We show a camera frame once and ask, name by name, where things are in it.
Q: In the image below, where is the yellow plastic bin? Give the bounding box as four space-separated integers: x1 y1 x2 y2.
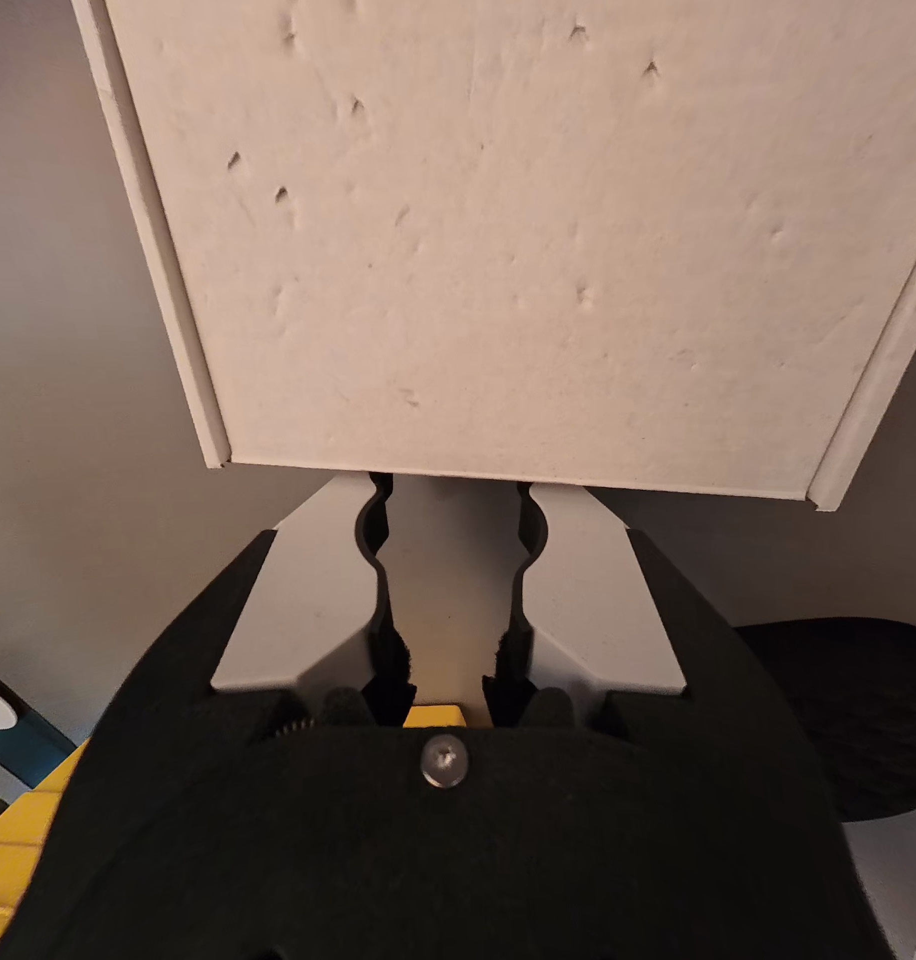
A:
0 705 468 940

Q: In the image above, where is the white cardboard box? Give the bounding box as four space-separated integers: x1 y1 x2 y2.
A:
71 0 916 729

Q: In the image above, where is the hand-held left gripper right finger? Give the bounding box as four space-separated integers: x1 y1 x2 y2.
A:
482 482 689 727

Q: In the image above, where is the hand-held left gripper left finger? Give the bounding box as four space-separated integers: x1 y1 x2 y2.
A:
210 472 417 727

